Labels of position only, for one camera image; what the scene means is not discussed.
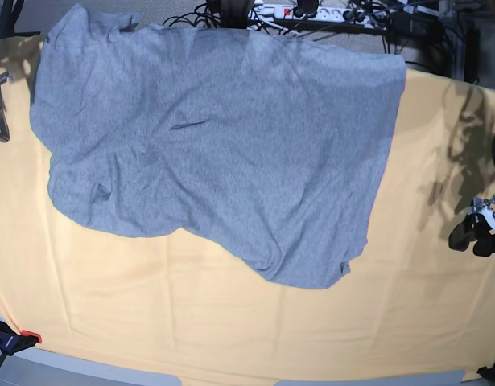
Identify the blue red clamp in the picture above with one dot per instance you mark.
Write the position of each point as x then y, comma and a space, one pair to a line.
11, 342

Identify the grey t-shirt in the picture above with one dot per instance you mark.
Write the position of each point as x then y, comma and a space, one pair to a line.
271, 146

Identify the white power strip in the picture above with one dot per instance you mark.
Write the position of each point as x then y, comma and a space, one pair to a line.
325, 16

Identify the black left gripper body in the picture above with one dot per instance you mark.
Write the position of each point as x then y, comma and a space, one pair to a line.
483, 209

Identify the yellow table cloth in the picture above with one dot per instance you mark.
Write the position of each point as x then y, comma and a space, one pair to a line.
183, 305

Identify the black power adapter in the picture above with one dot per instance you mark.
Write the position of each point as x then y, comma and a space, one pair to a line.
414, 27

